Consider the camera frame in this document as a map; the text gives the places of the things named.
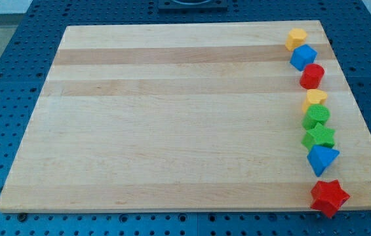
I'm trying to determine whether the green star block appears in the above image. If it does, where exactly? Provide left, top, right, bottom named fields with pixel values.
left=301, top=123, right=335, bottom=151

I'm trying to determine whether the red star block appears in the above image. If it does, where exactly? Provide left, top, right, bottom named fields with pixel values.
left=310, top=180, right=350, bottom=218

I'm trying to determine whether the wooden board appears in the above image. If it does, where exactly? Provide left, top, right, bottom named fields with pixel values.
left=0, top=20, right=371, bottom=213

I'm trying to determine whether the yellow heart block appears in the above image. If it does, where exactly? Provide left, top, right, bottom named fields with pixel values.
left=302, top=89, right=328, bottom=113

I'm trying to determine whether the green cylinder block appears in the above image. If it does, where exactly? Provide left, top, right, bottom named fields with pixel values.
left=302, top=104, right=330, bottom=130

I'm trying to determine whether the red cylinder block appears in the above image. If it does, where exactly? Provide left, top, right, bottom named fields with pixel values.
left=300, top=64, right=325, bottom=89

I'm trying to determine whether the blue cube block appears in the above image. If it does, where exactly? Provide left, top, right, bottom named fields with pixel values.
left=290, top=45, right=317, bottom=71

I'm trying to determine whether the yellow hexagon block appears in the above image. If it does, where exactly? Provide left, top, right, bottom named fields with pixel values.
left=285, top=28, right=307, bottom=51

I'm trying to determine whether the blue triangle block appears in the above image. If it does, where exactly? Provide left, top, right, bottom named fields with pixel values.
left=307, top=145, right=340, bottom=177

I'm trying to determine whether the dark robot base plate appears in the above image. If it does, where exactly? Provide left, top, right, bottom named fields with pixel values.
left=157, top=0, right=228, bottom=11

